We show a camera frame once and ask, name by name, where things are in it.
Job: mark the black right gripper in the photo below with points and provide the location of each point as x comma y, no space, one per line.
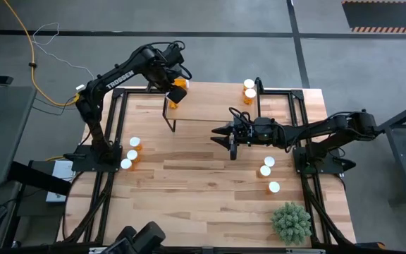
249,132

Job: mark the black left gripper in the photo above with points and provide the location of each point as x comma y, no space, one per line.
175,72

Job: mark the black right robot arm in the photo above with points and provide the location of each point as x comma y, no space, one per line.
312,132

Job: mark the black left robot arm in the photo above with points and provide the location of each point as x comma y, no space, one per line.
118,77

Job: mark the wooden shelf with black legs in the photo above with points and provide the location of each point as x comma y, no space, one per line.
210,102

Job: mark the white power adapter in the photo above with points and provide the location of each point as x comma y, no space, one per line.
80,87

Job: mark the green artificial plant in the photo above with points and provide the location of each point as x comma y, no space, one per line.
291,223

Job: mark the white power supply box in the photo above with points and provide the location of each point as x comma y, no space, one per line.
65,171

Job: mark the black diagonal bar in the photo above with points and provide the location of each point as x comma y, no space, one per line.
37,178

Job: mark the grey desk top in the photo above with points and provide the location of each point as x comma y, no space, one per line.
2,134

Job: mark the orange tipped black object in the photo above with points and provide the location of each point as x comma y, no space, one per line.
380,245

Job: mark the black mat with hazard stripes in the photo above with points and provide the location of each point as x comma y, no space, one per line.
382,16

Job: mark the black aluminium frame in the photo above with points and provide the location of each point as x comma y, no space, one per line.
136,91

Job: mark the silver metal bracket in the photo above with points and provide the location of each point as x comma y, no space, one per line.
305,251
95,250

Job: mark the black metal frame table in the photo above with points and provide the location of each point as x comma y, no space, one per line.
393,120

